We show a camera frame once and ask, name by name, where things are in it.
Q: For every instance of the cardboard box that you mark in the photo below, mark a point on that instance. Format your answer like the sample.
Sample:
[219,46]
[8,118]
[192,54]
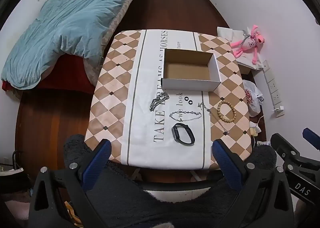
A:
[185,69]

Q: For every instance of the checkered printed tablecloth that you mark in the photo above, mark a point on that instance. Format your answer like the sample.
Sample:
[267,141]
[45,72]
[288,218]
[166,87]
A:
[120,68]

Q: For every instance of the yellow tissue box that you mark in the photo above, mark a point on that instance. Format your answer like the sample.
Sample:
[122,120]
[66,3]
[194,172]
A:
[255,130]

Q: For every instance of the black smart band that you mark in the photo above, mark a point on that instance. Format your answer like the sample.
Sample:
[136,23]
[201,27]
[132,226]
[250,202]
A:
[175,133]

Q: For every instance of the pink plush toy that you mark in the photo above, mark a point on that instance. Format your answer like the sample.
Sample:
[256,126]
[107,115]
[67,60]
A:
[250,43]

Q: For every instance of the dark fuzzy pants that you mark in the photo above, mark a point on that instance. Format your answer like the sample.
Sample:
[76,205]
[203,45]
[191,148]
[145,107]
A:
[125,193]

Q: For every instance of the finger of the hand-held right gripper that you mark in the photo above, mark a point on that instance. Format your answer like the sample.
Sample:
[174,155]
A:
[282,144]
[311,136]

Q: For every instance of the light blue quilt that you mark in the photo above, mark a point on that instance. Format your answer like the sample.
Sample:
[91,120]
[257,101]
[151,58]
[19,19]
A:
[62,23]

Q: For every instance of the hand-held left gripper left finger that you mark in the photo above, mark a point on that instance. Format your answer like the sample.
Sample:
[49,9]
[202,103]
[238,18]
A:
[98,160]

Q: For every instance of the white plastic bag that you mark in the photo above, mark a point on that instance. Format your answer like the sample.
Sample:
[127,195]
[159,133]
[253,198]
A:
[252,104]

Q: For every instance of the white charger plug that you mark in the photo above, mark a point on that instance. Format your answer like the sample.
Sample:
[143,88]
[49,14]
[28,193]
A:
[279,109]

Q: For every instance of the white wall outlet strip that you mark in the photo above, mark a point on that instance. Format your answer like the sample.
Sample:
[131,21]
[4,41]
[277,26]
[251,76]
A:
[272,84]

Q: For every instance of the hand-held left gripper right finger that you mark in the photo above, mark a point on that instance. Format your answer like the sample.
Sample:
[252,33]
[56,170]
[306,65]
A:
[222,160]

